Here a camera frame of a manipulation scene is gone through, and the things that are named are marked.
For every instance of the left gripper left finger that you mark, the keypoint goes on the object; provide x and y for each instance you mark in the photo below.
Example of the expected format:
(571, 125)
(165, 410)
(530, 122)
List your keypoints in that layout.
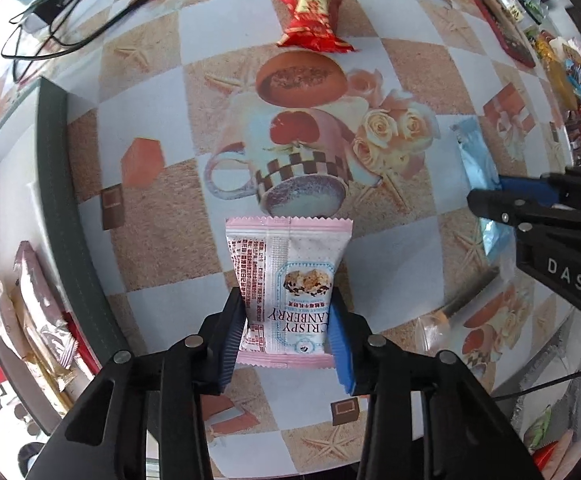
(104, 435)

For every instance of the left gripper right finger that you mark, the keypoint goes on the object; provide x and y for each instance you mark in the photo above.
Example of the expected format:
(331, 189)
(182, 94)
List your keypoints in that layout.
(428, 416)

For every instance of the silver grey snack packet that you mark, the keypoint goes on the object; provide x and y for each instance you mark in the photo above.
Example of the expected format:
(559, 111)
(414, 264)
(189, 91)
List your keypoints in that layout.
(439, 320)

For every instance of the red gold chinese candy packet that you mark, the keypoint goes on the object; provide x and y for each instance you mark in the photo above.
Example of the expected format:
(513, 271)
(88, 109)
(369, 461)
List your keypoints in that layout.
(313, 26)

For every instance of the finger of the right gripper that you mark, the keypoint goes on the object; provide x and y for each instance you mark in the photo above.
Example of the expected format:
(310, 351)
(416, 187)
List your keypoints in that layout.
(504, 207)
(548, 189)

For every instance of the black power adapter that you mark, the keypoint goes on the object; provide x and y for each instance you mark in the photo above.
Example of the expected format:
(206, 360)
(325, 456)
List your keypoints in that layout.
(47, 10)

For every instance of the light blue snack packet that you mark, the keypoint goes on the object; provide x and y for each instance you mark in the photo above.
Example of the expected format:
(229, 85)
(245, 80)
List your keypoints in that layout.
(481, 174)

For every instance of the brown snack packet in tray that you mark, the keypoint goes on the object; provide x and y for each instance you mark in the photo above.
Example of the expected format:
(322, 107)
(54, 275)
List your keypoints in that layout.
(44, 310)

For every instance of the white tray with green rim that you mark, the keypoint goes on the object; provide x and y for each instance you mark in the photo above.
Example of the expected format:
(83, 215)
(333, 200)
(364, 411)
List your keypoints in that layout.
(37, 204)

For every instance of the red snack bar wrapper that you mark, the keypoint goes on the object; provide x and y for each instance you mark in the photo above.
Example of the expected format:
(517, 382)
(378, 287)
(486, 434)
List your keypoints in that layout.
(83, 350)

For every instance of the pink cranberry snack packet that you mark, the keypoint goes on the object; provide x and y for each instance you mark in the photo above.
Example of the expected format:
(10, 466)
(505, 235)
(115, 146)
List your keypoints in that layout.
(285, 268)

